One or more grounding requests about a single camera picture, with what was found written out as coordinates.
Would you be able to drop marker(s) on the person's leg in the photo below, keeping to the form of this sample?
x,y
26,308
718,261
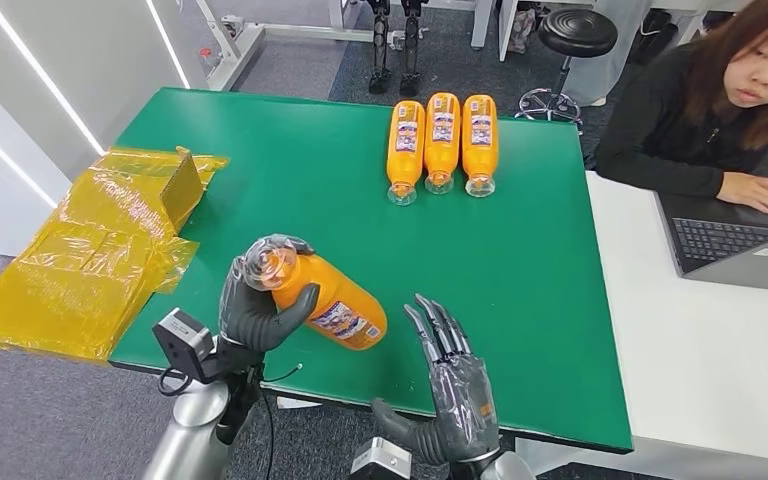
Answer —
x,y
606,53

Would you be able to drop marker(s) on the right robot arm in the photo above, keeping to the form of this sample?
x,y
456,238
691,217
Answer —
x,y
500,467

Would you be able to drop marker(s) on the person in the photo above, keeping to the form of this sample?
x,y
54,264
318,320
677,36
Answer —
x,y
689,112

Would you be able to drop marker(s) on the person's hand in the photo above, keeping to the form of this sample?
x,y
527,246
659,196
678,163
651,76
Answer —
x,y
755,193

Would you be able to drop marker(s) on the black robot leg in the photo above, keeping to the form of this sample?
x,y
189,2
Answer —
x,y
379,53
411,53

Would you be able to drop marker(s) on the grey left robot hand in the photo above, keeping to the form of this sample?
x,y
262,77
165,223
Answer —
x,y
251,318

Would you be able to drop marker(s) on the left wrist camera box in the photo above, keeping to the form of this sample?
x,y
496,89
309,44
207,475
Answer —
x,y
182,341

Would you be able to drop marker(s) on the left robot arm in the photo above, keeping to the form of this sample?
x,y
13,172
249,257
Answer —
x,y
192,424

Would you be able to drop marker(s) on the grey laptop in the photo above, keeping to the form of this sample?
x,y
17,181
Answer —
x,y
728,245

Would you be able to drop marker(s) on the yellow film wrapped cardboard box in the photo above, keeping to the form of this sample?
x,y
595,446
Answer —
x,y
92,252

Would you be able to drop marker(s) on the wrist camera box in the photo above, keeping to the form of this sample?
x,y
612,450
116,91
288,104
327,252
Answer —
x,y
380,460
182,341

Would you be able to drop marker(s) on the white metal frame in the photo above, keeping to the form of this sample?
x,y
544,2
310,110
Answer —
x,y
291,30

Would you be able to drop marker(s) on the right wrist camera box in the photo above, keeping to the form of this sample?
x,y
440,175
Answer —
x,y
380,460

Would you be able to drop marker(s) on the black round stool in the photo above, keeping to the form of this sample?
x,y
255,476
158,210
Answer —
x,y
573,33

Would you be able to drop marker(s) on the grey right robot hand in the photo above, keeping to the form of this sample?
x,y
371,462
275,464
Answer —
x,y
463,404

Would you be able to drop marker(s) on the orange detergent bottle clear cap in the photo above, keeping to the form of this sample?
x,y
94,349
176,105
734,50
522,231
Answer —
x,y
405,142
480,136
338,305
442,132

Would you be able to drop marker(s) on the white desk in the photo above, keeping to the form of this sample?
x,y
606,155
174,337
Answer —
x,y
702,371

